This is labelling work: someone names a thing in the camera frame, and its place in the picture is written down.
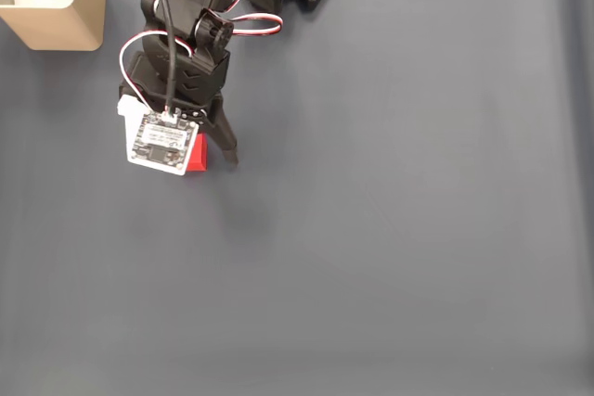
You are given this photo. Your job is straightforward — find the red cube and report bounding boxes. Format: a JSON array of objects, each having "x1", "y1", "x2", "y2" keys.
[{"x1": 184, "y1": 132, "x2": 210, "y2": 176}]

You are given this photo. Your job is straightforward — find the grey table mat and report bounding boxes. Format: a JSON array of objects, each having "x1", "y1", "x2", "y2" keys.
[{"x1": 0, "y1": 0, "x2": 594, "y2": 396}]

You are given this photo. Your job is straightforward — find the white camera circuit board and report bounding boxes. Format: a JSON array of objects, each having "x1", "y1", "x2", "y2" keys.
[{"x1": 116, "y1": 94, "x2": 200, "y2": 177}]

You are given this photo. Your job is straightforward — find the beige open box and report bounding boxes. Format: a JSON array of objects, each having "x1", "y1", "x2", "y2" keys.
[{"x1": 0, "y1": 0, "x2": 108, "y2": 52}]

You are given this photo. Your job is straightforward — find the black camera cable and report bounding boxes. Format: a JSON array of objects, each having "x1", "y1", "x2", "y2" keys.
[{"x1": 154, "y1": 0, "x2": 180, "y2": 115}]

